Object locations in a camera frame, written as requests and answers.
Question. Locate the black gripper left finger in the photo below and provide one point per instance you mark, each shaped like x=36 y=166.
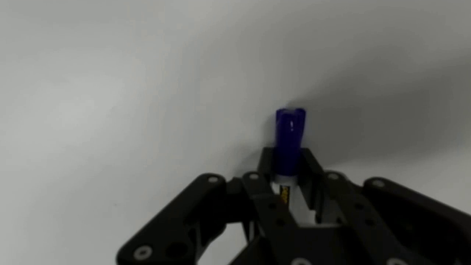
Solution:
x=186 y=213

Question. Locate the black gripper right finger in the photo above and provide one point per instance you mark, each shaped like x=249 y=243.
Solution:
x=358 y=207

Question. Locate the blue cap whiteboard marker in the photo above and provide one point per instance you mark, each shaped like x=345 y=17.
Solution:
x=291 y=137

